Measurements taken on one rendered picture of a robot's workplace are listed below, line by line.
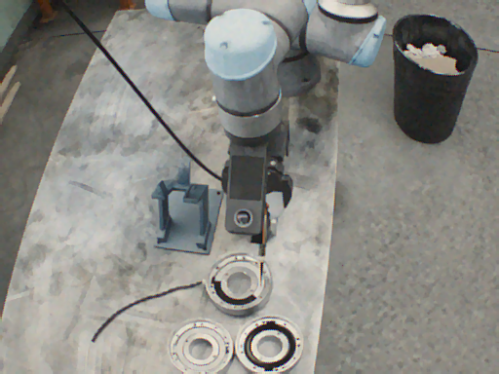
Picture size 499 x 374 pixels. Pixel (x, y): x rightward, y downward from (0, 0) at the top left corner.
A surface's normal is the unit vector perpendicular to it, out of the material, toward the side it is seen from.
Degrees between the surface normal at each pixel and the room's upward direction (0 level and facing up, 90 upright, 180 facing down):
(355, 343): 0
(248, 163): 32
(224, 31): 1
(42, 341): 0
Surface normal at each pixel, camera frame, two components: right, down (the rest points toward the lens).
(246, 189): -0.14, -0.03
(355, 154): -0.10, -0.55
